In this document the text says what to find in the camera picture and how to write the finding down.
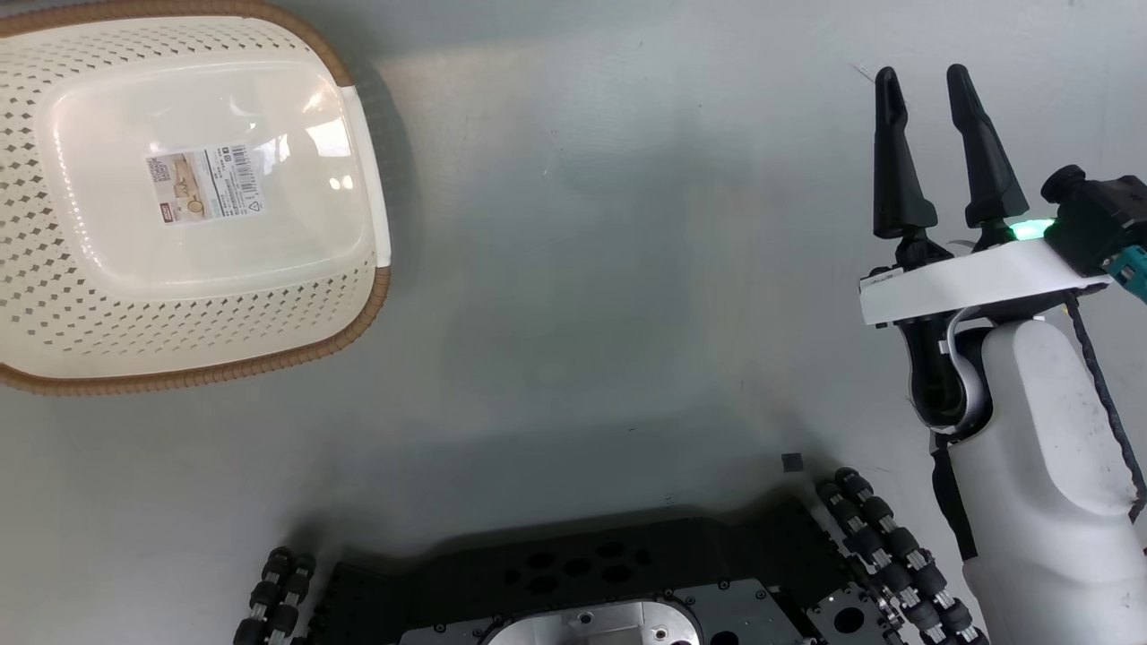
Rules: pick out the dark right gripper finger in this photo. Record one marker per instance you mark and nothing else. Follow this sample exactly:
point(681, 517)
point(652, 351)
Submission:
point(899, 179)
point(986, 170)

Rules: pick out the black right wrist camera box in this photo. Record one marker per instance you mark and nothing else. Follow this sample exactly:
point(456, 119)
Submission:
point(1098, 219)

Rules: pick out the black omni wheel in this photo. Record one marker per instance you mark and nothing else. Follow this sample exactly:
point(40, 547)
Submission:
point(887, 537)
point(273, 596)

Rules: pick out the left black omni wheel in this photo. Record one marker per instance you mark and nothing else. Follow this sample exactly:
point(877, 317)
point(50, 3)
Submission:
point(273, 596)

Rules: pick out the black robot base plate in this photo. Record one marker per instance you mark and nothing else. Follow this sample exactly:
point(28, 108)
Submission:
point(582, 573)

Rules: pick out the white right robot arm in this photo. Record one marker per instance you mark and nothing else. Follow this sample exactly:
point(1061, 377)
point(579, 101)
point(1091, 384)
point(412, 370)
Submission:
point(1039, 475)

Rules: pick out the dark floor tape square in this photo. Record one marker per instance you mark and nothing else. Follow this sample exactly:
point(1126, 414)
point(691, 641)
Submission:
point(791, 463)

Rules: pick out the right black omni wheel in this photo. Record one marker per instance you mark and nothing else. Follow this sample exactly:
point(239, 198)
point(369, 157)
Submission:
point(887, 537)

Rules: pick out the basket product label sticker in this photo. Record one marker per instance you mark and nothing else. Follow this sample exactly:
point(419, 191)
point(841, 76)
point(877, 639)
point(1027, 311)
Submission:
point(206, 184)

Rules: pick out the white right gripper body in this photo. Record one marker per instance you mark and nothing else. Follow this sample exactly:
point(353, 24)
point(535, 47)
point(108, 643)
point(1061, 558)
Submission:
point(968, 287)

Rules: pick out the cream laundry basket brown rim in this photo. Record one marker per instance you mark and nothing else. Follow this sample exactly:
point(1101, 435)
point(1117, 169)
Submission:
point(179, 305)

